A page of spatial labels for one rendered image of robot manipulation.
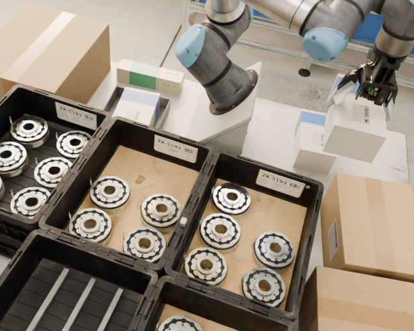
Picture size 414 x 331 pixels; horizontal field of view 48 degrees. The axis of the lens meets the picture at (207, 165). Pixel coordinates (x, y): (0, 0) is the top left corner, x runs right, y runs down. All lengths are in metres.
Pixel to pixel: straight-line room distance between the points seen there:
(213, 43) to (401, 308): 0.85
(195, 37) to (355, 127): 0.52
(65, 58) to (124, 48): 1.61
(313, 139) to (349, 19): 0.68
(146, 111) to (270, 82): 1.63
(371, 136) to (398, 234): 0.33
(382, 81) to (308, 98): 1.96
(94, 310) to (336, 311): 0.54
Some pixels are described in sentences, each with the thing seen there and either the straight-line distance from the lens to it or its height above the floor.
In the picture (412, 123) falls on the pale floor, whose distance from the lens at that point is 3.16.
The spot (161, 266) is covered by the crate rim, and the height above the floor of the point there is 0.93.
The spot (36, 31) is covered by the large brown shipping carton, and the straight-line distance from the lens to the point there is 1.69.
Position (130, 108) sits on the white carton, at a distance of 1.54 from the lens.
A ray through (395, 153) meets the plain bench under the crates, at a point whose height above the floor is 0.70.
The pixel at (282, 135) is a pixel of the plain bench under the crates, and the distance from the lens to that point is 1.67.
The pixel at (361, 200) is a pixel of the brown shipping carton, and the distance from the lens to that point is 1.36.
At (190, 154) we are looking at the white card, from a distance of 1.28.
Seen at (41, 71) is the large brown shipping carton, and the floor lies 0.90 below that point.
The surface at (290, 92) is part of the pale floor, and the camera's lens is 3.01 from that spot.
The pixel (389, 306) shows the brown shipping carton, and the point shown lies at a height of 0.86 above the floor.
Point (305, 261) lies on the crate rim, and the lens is 1.10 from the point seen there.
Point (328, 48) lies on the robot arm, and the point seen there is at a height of 1.35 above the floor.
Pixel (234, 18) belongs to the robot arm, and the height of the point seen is 1.13.
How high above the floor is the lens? 1.83
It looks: 49 degrees down
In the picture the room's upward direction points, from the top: 11 degrees clockwise
